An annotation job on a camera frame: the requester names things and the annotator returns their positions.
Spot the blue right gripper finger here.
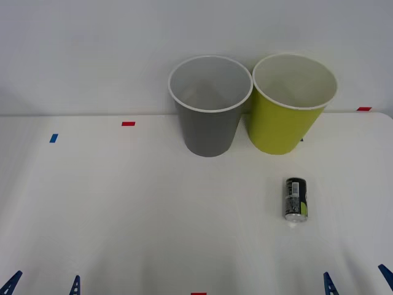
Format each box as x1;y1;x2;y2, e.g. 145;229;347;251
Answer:
378;264;393;288
322;271;339;295

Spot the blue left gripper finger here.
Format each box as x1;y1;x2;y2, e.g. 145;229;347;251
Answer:
0;270;23;295
68;275;82;295

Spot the black drink can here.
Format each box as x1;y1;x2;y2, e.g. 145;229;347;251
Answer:
281;176;309;224

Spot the yellow-green plastic bin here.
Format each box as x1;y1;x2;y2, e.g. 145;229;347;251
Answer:
247;53;338;155

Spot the grey plastic bin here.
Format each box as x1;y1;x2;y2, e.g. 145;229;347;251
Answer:
167;54;254;158

